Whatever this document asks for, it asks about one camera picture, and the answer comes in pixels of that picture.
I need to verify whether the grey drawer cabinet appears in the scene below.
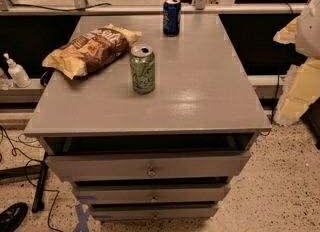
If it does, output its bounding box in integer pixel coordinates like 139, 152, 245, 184
26, 14, 270, 209

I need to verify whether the metal frame rail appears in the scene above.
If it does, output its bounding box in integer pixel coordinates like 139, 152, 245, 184
0, 3, 307, 16

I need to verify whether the black shoe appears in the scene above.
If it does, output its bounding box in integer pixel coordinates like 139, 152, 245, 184
0, 202, 28, 232

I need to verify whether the blue tape cross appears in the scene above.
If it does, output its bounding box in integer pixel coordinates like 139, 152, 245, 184
73, 204, 90, 232

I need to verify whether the black floor cable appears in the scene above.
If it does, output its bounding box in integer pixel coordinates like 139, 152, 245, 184
0, 125, 64, 232

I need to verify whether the middle grey drawer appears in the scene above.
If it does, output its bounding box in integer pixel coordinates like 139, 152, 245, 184
73, 184, 231, 204

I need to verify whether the black stand leg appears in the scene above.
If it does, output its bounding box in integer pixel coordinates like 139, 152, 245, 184
31, 153, 48, 213

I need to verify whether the green soda can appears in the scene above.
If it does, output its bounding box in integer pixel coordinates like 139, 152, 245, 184
130, 44, 155, 94

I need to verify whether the blue pepsi can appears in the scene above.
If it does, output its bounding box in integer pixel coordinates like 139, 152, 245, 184
163, 0, 181, 36

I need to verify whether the brown yellow chip bag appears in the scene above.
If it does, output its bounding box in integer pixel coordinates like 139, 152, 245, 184
42, 24, 142, 79

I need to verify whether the white pump bottle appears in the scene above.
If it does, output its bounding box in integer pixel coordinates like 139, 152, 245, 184
3, 53, 31, 88

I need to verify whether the top grey drawer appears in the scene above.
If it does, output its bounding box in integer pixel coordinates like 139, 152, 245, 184
46, 151, 251, 182

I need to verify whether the bottom grey drawer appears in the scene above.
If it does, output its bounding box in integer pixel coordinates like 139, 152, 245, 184
90, 204, 218, 220

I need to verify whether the grey drawer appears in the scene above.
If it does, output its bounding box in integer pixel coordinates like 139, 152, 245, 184
46, 151, 251, 182
90, 204, 218, 220
73, 184, 231, 204

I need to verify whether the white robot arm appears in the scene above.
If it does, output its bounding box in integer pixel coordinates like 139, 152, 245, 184
273, 0, 320, 125

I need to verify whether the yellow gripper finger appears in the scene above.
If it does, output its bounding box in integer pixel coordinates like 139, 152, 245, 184
273, 17, 299, 44
274, 58, 320, 125

